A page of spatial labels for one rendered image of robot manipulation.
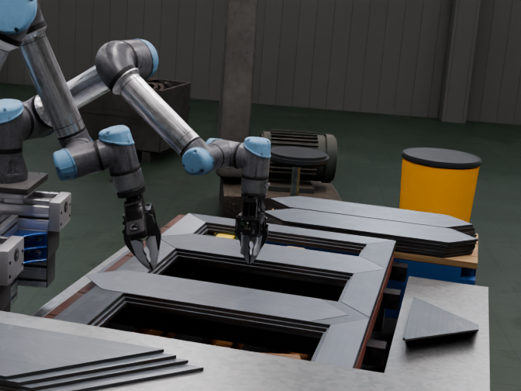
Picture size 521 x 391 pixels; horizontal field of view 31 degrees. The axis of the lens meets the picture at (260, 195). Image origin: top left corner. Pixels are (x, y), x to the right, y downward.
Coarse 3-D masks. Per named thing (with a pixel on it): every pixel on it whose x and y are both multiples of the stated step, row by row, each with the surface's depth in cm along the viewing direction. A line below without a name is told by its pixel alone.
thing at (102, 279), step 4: (100, 272) 264; (104, 272) 264; (108, 272) 264; (112, 272) 265; (116, 272) 265; (120, 272) 265; (96, 276) 260; (100, 276) 261; (104, 276) 261; (108, 276) 261; (112, 276) 261; (116, 276) 262; (92, 280) 257; (96, 280) 257; (100, 280) 258; (104, 280) 258; (108, 280) 258; (112, 280) 258; (96, 284) 254; (100, 284) 255; (104, 284) 255; (108, 284) 255
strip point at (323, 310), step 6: (318, 306) 250; (324, 306) 251; (330, 306) 251; (318, 312) 246; (324, 312) 247; (330, 312) 247; (336, 312) 247; (342, 312) 248; (312, 318) 242; (318, 318) 242; (324, 318) 242
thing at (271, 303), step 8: (264, 296) 255; (272, 296) 255; (280, 296) 256; (288, 296) 256; (256, 304) 249; (264, 304) 249; (272, 304) 250; (280, 304) 250; (256, 312) 243; (264, 312) 243; (272, 312) 244; (280, 312) 244
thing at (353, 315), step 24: (288, 240) 317; (312, 240) 316; (336, 240) 315; (168, 264) 282; (216, 264) 289; (240, 264) 288; (264, 264) 286; (192, 312) 245; (216, 312) 244; (240, 312) 243; (312, 360) 218
